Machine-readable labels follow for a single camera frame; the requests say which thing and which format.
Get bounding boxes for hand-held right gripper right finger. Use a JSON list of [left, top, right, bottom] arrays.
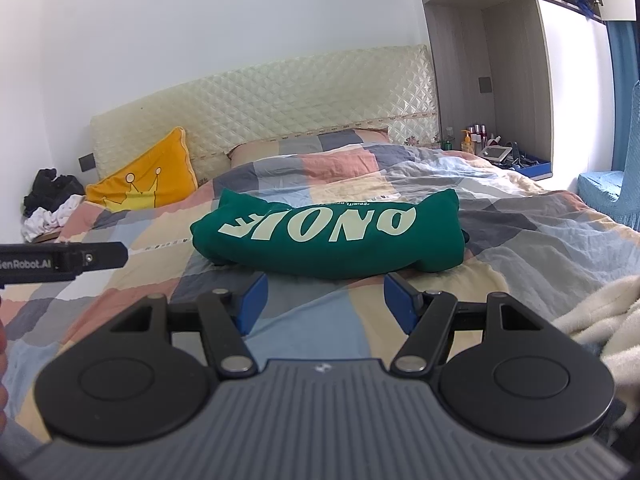
[[383, 272, 544, 377]]

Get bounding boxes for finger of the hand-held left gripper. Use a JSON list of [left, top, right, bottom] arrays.
[[82, 241, 130, 272]]

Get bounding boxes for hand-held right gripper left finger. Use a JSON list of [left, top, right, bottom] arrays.
[[109, 272, 270, 380]]

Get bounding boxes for green sweatshirt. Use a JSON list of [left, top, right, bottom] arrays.
[[190, 188, 469, 279]]

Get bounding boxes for black and white clothes pile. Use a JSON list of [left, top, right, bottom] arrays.
[[21, 167, 86, 241]]

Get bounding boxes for dark clothes in cabinet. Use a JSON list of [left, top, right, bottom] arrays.
[[542, 0, 604, 20]]

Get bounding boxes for yellow crown pillow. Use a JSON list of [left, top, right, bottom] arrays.
[[84, 127, 199, 211]]

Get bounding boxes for patchwork duvet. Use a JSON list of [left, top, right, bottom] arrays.
[[0, 142, 640, 443]]

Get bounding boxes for checked bed pillow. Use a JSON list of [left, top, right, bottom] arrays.
[[227, 127, 391, 169]]

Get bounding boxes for small white screen device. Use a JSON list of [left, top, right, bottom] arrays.
[[477, 144, 514, 163]]

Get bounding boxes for blue tray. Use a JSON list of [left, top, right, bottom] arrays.
[[509, 156, 554, 181]]

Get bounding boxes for cream quilted headboard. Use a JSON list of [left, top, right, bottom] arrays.
[[90, 43, 441, 189]]

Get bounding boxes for white fluffy blanket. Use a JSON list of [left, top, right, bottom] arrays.
[[552, 275, 640, 387]]

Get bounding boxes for blue covered chair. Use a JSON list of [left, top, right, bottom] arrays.
[[576, 79, 640, 232]]

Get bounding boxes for grey wardrobe cabinet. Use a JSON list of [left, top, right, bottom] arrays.
[[412, 0, 637, 181]]

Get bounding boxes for blue curtain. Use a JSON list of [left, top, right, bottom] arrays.
[[606, 19, 640, 177]]

